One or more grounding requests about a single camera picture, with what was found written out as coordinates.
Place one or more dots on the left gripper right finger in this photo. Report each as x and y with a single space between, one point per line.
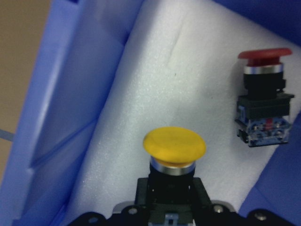
206 213

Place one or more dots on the yellow mushroom push button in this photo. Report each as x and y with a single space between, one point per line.
173 153

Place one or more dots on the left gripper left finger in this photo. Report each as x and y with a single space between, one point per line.
134 213

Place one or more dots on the red mushroom push button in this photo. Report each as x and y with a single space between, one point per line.
263 114

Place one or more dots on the blue source bin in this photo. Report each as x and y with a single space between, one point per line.
81 50

